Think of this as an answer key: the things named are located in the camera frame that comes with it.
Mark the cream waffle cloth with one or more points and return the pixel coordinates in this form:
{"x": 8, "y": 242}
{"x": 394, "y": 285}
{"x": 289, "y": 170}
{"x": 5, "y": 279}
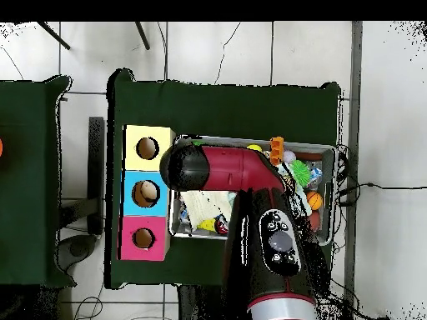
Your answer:
{"x": 206, "y": 205}

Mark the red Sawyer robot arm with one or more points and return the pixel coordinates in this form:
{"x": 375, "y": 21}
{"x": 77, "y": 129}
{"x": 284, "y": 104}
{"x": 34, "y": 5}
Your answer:
{"x": 233, "y": 166}

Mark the wooden box with three holes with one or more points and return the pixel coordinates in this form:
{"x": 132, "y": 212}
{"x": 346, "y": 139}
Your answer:
{"x": 146, "y": 203}

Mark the yellow ball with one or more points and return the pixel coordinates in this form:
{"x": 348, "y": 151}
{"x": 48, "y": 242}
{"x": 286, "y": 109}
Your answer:
{"x": 254, "y": 147}

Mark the orange plastic toy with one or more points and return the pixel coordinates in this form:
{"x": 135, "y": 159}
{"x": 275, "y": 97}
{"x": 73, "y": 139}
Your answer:
{"x": 277, "y": 150}

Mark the green spiky ball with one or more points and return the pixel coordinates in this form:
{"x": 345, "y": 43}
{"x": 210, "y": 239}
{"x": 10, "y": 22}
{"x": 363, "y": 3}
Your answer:
{"x": 301, "y": 173}

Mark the small orange basketball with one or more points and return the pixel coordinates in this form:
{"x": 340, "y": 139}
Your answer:
{"x": 314, "y": 200}

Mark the small brown football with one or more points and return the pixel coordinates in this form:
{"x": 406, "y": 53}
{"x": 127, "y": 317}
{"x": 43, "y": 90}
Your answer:
{"x": 315, "y": 220}

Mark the grey round base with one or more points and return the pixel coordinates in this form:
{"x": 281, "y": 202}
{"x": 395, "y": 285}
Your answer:
{"x": 78, "y": 248}

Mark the black metal leg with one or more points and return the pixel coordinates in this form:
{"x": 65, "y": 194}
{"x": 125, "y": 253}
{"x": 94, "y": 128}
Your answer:
{"x": 53, "y": 35}
{"x": 142, "y": 35}

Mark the dark green side tablecloth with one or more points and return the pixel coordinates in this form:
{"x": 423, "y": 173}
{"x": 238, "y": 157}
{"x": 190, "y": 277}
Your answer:
{"x": 23, "y": 166}

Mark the black upright post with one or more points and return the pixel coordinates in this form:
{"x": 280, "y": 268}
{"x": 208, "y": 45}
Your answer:
{"x": 96, "y": 173}

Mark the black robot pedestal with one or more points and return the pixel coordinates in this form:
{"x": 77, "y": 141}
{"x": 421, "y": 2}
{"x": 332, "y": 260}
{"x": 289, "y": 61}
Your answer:
{"x": 196, "y": 305}

